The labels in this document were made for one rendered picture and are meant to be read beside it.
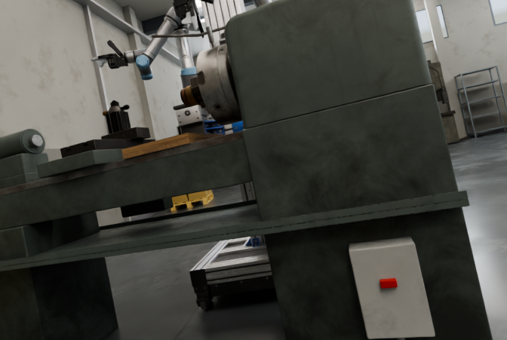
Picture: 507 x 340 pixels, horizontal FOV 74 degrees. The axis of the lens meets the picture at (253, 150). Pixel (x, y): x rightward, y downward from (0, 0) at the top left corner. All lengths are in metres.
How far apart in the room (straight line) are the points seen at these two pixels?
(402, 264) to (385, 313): 0.15
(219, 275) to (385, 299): 1.08
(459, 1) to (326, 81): 13.65
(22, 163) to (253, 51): 1.30
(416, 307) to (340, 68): 0.72
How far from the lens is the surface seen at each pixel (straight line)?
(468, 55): 14.21
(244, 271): 1.92
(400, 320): 1.13
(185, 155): 1.29
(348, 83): 1.09
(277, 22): 1.17
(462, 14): 14.55
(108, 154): 1.52
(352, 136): 1.07
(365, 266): 1.06
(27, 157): 2.00
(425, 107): 1.09
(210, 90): 1.27
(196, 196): 8.07
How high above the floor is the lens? 0.75
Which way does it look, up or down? 2 degrees up
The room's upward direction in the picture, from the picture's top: 12 degrees counter-clockwise
